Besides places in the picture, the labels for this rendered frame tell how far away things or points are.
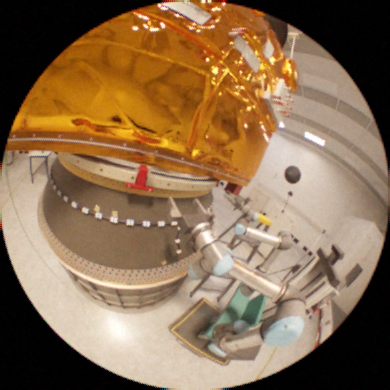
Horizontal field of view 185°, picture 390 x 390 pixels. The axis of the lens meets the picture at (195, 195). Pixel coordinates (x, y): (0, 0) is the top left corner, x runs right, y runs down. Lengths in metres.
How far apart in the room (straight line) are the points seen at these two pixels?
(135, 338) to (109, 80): 2.14
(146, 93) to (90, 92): 0.21
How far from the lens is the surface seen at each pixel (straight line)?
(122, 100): 0.50
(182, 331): 1.66
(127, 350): 1.94
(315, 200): 7.74
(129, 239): 0.64
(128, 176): 0.53
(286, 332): 0.44
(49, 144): 0.64
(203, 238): 0.39
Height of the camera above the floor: 1.90
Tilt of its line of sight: 21 degrees down
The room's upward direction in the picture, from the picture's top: 25 degrees clockwise
